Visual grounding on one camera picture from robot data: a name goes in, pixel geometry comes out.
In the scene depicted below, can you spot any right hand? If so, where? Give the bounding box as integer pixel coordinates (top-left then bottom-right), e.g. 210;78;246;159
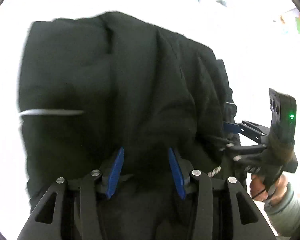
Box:
250;174;288;205

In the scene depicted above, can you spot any floral quilted bed cover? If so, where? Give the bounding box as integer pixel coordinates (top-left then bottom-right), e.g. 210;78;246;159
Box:
0;0;300;239

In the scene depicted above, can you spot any black hooded jacket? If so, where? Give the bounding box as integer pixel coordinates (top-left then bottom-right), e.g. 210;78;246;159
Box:
19;12;239;239

